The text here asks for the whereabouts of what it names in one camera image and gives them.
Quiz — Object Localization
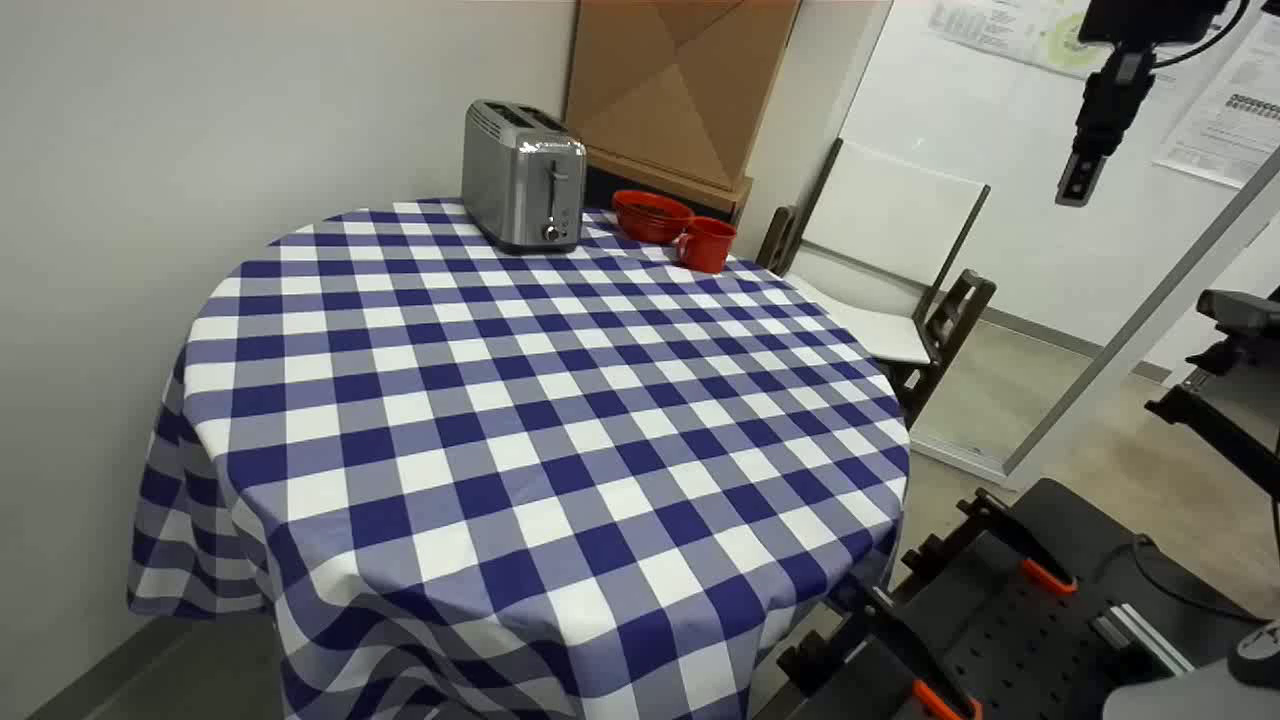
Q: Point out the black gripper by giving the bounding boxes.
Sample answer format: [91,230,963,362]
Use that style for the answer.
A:
[1057,43,1162,208]

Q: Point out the silver two-slot toaster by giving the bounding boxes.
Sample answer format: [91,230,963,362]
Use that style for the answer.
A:
[459,98,594,258]

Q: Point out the paper sheet with grey text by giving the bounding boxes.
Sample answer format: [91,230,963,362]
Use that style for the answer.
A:
[1154,83,1280,192]

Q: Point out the paper sheet with green print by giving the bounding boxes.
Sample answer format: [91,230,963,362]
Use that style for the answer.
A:
[923,0,1113,81]

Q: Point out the grey metal pole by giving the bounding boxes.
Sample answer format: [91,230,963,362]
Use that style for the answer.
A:
[1000,140,1280,490]

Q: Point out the dark wooden chair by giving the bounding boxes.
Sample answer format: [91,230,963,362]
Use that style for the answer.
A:
[883,270,1000,434]

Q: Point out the grey black device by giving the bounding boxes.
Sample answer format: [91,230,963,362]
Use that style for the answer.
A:
[1192,285,1280,379]

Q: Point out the red mug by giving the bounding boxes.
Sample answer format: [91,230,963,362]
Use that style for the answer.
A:
[669,212,741,276]

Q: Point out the large plain cardboard box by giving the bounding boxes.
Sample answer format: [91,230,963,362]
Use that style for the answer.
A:
[556,0,808,197]

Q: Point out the red bowl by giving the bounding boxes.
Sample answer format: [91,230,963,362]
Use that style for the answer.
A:
[607,189,695,249]

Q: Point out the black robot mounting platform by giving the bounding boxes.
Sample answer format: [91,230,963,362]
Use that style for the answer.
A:
[778,477,1280,720]

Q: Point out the blue white checkered tablecloth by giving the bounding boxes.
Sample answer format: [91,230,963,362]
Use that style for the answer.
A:
[130,197,917,720]

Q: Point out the white wall board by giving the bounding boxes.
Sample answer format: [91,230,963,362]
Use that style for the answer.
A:
[838,0,1280,352]

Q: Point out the black wrist mount block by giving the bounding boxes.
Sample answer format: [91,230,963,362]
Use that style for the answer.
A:
[1078,0,1232,48]

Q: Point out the black cable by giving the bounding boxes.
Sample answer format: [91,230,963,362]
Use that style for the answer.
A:
[1154,0,1259,72]

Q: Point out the black clamp with orange handle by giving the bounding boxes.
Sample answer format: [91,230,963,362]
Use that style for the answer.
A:
[963,484,1079,599]
[853,580,990,720]

